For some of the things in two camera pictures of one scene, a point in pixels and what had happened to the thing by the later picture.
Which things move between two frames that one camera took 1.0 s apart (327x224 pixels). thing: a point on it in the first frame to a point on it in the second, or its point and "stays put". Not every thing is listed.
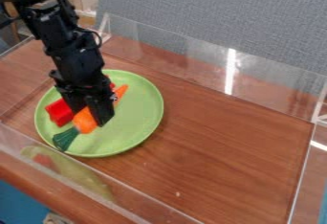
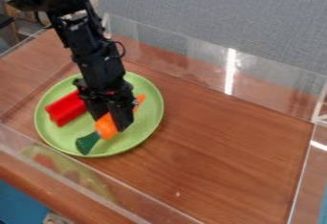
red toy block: (62, 113) stays put
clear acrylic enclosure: (217, 142) stays put
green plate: (138, 110) stays put
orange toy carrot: (85, 122) to (105, 127)
